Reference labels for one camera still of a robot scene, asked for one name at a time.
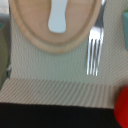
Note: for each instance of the orange handled toy fork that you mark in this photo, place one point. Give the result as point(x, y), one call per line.
point(95, 42)

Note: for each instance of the gripper teal padded left finger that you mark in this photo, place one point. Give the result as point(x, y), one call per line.
point(5, 53)

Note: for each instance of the gripper teal padded right finger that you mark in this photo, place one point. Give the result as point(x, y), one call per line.
point(125, 25)

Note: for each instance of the round wooden plate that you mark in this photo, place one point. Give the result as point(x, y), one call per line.
point(32, 17)

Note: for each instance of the red toy tomato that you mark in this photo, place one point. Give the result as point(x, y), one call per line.
point(121, 108)

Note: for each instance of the beige woven placemat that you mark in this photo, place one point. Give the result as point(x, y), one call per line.
point(38, 77)

